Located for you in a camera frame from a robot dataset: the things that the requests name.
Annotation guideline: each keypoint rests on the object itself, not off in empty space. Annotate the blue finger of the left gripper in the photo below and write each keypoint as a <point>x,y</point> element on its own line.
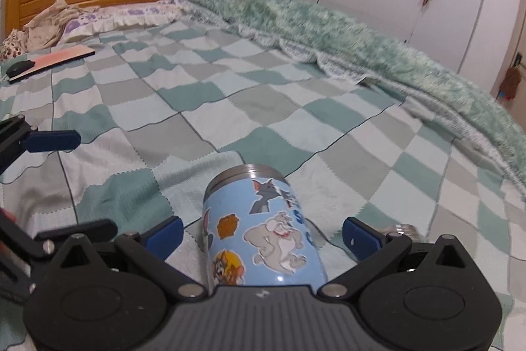
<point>97,231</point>
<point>49,141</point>

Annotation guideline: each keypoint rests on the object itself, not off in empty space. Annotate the checkered green bed cover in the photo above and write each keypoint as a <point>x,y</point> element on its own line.
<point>162,111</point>

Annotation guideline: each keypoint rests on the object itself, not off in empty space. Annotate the pink flat book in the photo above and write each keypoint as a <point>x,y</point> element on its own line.
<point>56,59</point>

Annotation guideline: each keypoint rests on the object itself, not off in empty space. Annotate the beige crumpled cloth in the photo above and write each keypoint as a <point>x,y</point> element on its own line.
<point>46,28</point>

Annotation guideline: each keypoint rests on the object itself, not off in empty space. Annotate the blue cartoon sticker cup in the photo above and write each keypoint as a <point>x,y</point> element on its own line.
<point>255,233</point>

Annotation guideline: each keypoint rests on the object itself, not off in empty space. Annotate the black small device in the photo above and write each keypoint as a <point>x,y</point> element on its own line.
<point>18,68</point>

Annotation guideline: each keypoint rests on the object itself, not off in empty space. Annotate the red door hanging toy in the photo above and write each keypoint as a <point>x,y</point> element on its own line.
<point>510,83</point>

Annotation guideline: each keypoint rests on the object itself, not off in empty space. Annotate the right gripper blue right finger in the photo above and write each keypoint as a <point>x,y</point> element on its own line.
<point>360,239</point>

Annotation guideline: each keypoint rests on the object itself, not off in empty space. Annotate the floral pillow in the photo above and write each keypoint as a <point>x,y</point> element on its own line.
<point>125,16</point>

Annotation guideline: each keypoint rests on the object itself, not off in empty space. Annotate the green fluffy blanket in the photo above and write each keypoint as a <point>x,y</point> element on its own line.
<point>346,48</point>

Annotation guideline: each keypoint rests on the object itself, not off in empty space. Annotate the silver steel cup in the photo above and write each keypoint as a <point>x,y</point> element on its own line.
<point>402,229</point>

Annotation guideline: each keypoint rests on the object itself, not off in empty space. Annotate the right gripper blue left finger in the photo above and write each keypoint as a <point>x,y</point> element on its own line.
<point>164,238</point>

